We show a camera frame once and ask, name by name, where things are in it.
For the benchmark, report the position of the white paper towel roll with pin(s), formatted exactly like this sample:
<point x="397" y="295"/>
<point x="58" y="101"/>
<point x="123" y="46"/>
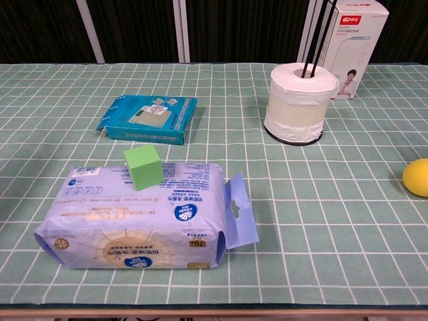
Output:
<point x="296" y="110"/>

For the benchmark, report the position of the green checkered tablecloth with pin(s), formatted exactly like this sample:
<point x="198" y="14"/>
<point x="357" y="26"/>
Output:
<point x="317" y="217"/>

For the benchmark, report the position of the green foam cube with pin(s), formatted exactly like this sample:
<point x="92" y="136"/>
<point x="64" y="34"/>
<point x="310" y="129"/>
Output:
<point x="143" y="168"/>

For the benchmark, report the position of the teal cardboard scale box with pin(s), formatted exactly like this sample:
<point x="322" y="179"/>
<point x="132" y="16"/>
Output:
<point x="148" y="118"/>

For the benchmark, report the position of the blue tissue pack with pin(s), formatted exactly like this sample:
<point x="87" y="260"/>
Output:
<point x="133" y="220"/>

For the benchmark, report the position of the white desk lamp box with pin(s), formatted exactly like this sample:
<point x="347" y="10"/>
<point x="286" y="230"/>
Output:
<point x="354" y="47"/>

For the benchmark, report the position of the yellow lemon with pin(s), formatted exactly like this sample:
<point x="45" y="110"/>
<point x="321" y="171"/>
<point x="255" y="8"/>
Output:
<point x="417" y="178"/>

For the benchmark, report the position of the white frame post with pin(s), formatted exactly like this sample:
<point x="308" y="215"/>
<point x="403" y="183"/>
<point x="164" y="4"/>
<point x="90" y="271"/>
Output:
<point x="181" y="30"/>
<point x="309" y="30"/>
<point x="90" y="30"/>

